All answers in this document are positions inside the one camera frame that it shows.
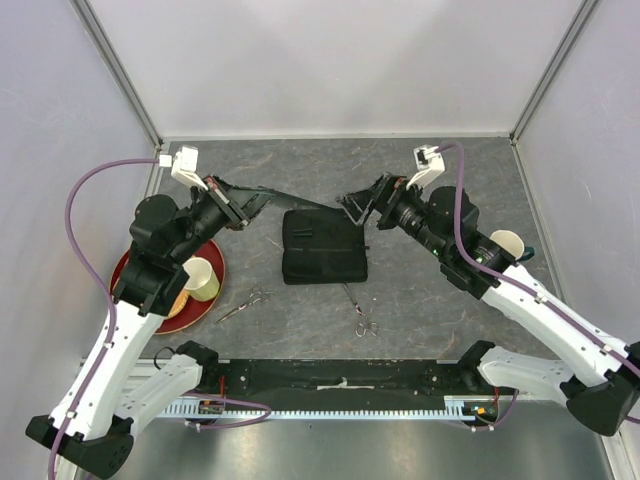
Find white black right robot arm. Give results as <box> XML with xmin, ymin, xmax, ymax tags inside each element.
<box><xmin>338</xmin><ymin>174</ymin><xmax>639</xmax><ymax>436</ymax></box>

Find black straight comb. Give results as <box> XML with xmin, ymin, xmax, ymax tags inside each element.
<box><xmin>272</xmin><ymin>190</ymin><xmax>338</xmax><ymax>211</ymax></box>

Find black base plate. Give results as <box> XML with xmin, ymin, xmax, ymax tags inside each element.
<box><xmin>199</xmin><ymin>357</ymin><xmax>521</xmax><ymax>414</ymax></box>

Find dark green mug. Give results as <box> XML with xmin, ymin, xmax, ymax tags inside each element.
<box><xmin>489</xmin><ymin>230</ymin><xmax>535</xmax><ymax>262</ymax></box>

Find slotted cable duct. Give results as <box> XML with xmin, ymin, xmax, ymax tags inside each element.
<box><xmin>158</xmin><ymin>397</ymin><xmax>498</xmax><ymax>422</ymax></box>

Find silver scissors left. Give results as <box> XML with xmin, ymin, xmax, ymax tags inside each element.
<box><xmin>216</xmin><ymin>285</ymin><xmax>272</xmax><ymax>324</ymax></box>

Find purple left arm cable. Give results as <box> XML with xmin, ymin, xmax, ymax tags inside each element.
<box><xmin>47</xmin><ymin>158</ymin><xmax>166</xmax><ymax>480</ymax></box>

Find woven bamboo mat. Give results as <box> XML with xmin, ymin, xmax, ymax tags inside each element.
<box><xmin>167</xmin><ymin>289</ymin><xmax>189</xmax><ymax>319</ymax></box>

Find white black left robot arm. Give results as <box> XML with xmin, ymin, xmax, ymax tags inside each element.
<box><xmin>26</xmin><ymin>177</ymin><xmax>275</xmax><ymax>479</ymax></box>

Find black zippered tool case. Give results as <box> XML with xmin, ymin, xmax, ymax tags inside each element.
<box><xmin>282</xmin><ymin>208</ymin><xmax>368</xmax><ymax>285</ymax></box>

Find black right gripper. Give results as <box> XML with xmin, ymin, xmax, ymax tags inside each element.
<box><xmin>335</xmin><ymin>172</ymin><xmax>450</xmax><ymax>259</ymax></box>

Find silver scissors centre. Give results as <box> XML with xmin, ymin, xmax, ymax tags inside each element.
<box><xmin>342</xmin><ymin>284</ymin><xmax>378</xmax><ymax>338</ymax></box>

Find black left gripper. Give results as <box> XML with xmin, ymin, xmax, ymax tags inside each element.
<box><xmin>170</xmin><ymin>171</ymin><xmax>277</xmax><ymax>265</ymax></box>

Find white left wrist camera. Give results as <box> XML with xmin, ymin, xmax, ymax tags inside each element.
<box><xmin>158</xmin><ymin>145</ymin><xmax>208</xmax><ymax>191</ymax></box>

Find cream yellow cup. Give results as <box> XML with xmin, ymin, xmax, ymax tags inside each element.
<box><xmin>183</xmin><ymin>257</ymin><xmax>220</xmax><ymax>302</ymax></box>

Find round red tray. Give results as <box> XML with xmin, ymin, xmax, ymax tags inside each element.
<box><xmin>108</xmin><ymin>238</ymin><xmax>229</xmax><ymax>335</ymax></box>

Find silver scissors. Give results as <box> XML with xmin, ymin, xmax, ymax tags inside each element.
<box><xmin>216</xmin><ymin>285</ymin><xmax>272</xmax><ymax>324</ymax></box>
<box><xmin>342</xmin><ymin>284</ymin><xmax>378</xmax><ymax>338</ymax></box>

